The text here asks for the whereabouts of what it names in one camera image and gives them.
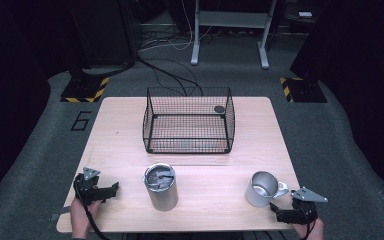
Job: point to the steel tumbler with lid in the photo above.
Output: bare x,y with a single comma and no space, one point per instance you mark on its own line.
161,193

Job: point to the white metal desk frame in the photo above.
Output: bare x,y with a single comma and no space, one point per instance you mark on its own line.
196,50

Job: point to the small white box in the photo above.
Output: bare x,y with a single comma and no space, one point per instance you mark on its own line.
305,14

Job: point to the person's right hand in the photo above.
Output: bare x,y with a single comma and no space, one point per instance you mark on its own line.
313,231

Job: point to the grey tape strip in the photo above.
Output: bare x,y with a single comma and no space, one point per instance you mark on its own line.
60,213

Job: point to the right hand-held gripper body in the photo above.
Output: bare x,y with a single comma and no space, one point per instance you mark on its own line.
305,210

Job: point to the black stand base striped edge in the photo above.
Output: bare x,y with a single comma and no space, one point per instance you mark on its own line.
83,90
305,90

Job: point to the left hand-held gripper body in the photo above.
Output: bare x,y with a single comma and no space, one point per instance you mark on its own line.
88,190

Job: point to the black cabinet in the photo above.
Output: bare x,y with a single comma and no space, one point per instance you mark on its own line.
103,33

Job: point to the round black basket tag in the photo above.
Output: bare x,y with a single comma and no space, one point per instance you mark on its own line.
219,109

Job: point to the person's left hand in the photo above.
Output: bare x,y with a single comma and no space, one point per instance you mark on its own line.
80,216

